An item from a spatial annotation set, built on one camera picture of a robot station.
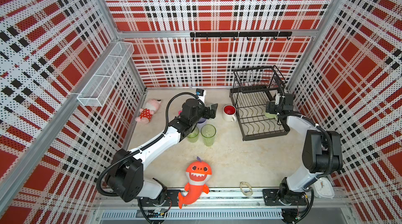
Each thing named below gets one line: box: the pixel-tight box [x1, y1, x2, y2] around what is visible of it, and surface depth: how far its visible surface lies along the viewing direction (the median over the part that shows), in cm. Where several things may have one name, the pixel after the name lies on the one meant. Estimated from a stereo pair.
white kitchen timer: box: [311, 176, 335, 199], surface depth 75 cm
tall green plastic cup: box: [201, 124, 217, 148], surface depth 87 cm
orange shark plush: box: [177, 157, 212, 209], surface depth 75 cm
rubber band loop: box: [239, 181, 254, 197], surface depth 75 cm
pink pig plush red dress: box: [135, 98, 162, 124], surface depth 102 cm
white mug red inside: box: [222, 104, 237, 123], surface depth 101 cm
